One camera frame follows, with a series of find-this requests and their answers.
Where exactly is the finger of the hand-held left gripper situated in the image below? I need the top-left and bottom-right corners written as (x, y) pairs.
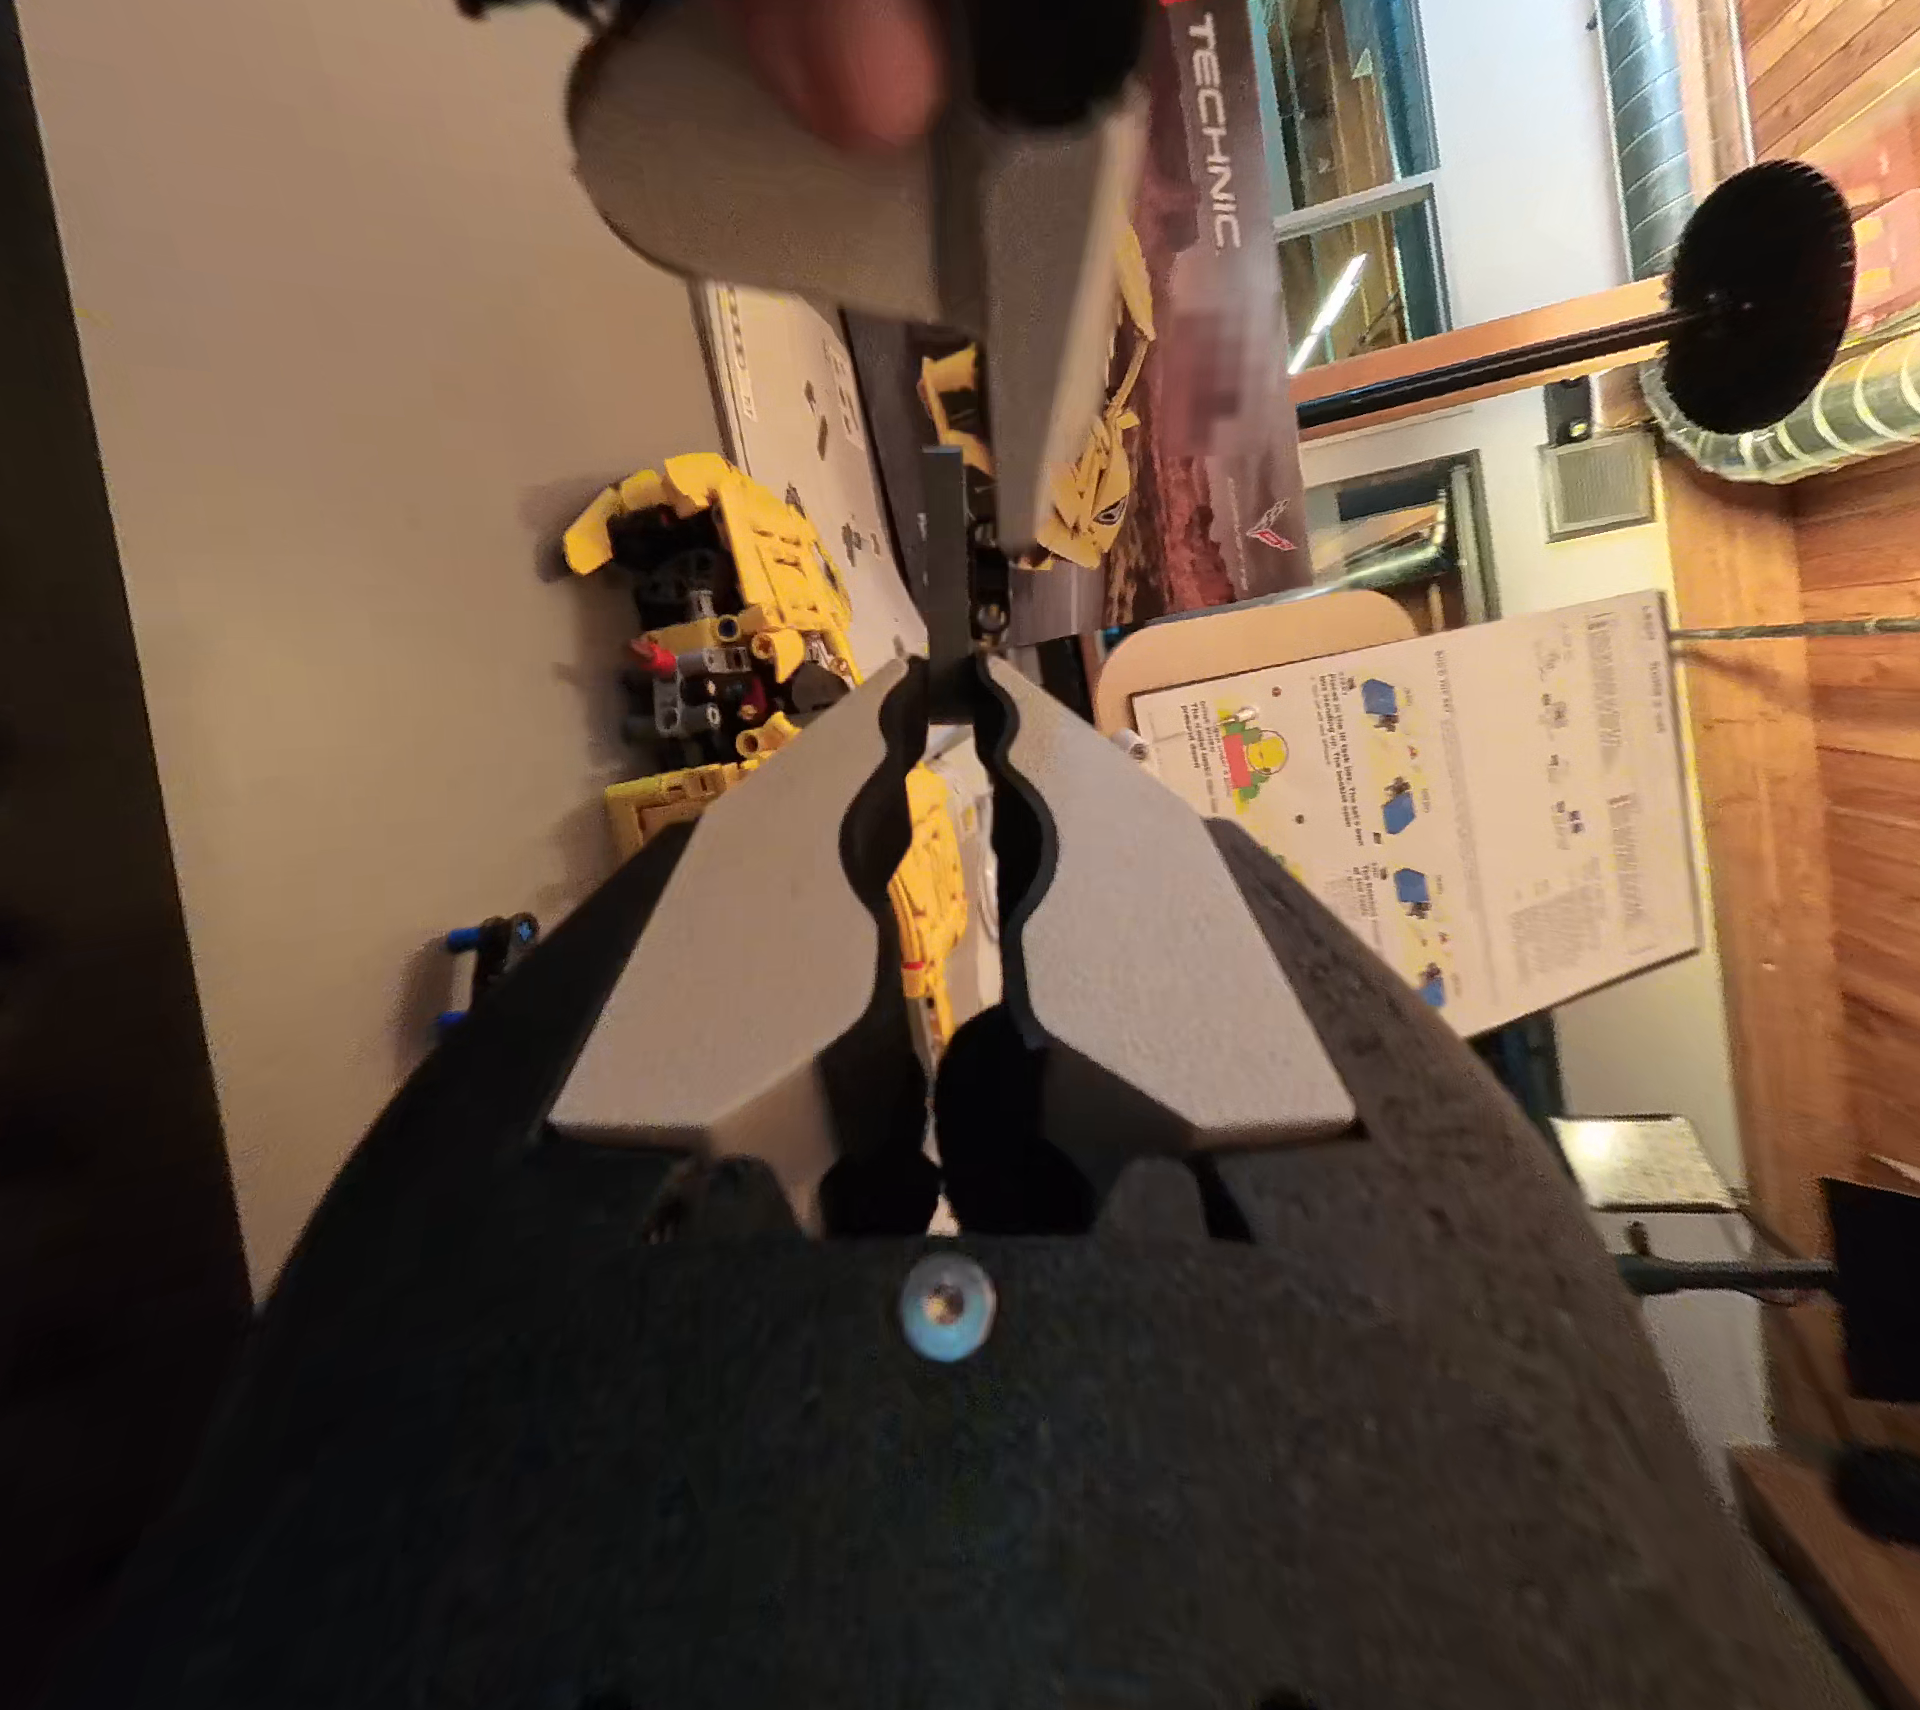
top-left (938, 120), bottom-right (1007, 546)
top-left (987, 81), bottom-right (1154, 560)

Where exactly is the silver ventilation duct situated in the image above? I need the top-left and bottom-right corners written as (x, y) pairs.
top-left (1566, 0), bottom-right (1920, 485)

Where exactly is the person's left hand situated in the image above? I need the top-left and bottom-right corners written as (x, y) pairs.
top-left (733, 0), bottom-right (954, 156)

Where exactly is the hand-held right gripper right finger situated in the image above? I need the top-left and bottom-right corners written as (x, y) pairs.
top-left (971, 655), bottom-right (1361, 1189)

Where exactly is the toy car set box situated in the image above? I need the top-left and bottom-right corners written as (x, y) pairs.
top-left (839, 0), bottom-right (1319, 655)

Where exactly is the open instruction booklet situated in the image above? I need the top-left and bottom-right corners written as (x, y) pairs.
top-left (694, 284), bottom-right (933, 661)

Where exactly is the instruction board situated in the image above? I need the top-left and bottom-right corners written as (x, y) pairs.
top-left (1096, 589), bottom-right (1704, 1039)

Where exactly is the black disc-headed floor lamp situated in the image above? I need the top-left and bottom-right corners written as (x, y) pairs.
top-left (1334, 156), bottom-right (1861, 437)

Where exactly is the yellow toy brick car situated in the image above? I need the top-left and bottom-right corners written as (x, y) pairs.
top-left (562, 452), bottom-right (986, 1044)

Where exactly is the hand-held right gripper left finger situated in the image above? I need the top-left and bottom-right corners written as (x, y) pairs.
top-left (545, 655), bottom-right (938, 1238)

